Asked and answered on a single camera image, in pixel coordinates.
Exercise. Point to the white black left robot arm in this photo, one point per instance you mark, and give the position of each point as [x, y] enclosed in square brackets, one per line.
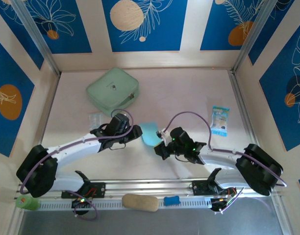
[74, 149]

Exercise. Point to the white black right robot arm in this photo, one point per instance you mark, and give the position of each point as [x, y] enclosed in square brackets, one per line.
[218, 159]

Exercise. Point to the small clear plastic bag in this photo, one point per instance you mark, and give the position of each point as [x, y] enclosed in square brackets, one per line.
[94, 120]

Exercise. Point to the mint green zip pouch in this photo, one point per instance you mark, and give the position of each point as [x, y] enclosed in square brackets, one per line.
[112, 91]

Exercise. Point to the blue white snack packet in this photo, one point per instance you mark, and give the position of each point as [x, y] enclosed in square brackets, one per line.
[219, 120]

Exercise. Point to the blue bone-shaped block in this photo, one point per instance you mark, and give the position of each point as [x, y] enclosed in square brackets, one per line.
[171, 200]

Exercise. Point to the black controller board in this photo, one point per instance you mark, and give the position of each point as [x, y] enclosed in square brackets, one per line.
[219, 204]
[80, 202]

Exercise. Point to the green bottle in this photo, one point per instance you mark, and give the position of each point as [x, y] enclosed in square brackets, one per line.
[27, 202]

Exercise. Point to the aluminium cross rail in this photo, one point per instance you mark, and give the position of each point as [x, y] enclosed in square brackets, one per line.
[145, 186]

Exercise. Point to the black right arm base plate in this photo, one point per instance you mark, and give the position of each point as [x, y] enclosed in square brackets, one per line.
[199, 188]

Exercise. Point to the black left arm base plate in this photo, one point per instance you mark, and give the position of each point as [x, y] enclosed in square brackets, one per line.
[101, 189]

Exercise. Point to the aluminium side rail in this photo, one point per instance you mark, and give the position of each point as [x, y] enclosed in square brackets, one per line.
[245, 117]
[45, 117]

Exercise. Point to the aluminium corner post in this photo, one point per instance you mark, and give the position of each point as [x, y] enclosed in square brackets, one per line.
[34, 31]
[255, 34]

